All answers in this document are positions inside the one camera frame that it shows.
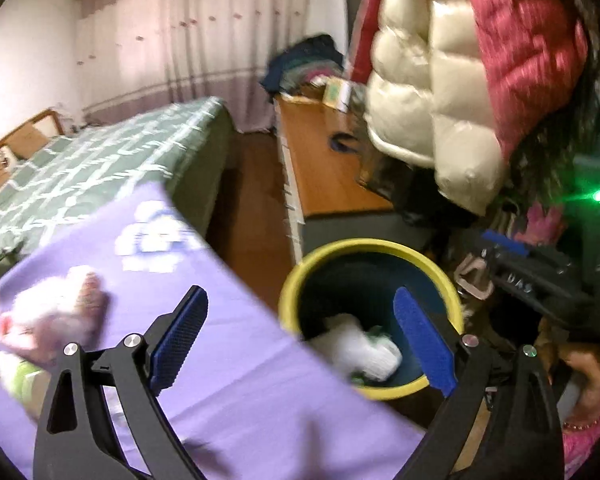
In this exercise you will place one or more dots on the green checkered bed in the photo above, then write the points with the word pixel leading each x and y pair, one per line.
pixel 80 160

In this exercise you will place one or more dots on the cream puffer jacket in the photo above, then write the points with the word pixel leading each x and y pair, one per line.
pixel 430 85

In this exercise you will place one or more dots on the yellow rimmed trash bin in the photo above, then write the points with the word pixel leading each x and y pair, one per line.
pixel 330 280

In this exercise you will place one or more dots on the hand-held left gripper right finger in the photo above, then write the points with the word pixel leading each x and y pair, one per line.
pixel 422 340

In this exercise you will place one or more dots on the green printed paper cup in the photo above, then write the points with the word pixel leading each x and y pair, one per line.
pixel 377 334

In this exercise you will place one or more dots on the small printed box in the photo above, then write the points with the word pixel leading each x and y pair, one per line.
pixel 335 92

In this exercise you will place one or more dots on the white wrapper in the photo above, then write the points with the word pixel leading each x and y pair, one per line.
pixel 350 352

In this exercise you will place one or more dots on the pink and white curtain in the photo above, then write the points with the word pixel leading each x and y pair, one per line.
pixel 180 50

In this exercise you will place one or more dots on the small black item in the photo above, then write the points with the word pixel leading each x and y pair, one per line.
pixel 345 142

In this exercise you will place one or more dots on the person's right hand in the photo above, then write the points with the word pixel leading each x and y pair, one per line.
pixel 587 377

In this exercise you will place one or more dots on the person's right forearm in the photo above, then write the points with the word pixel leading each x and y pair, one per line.
pixel 587 452

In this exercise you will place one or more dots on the pink fluffy garment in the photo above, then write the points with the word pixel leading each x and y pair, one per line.
pixel 545 220

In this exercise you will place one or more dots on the purple floral tablecloth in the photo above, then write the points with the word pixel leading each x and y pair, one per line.
pixel 260 385

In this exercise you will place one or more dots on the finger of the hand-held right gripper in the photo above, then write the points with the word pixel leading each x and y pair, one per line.
pixel 505 242

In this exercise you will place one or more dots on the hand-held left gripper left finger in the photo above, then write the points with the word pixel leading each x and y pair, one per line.
pixel 177 345

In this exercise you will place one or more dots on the red puffer jacket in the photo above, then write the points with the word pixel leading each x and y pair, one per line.
pixel 520 35

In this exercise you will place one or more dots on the wooden desk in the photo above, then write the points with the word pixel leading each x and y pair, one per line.
pixel 330 175

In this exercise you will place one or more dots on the pile of folded clothes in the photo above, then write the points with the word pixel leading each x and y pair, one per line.
pixel 305 60

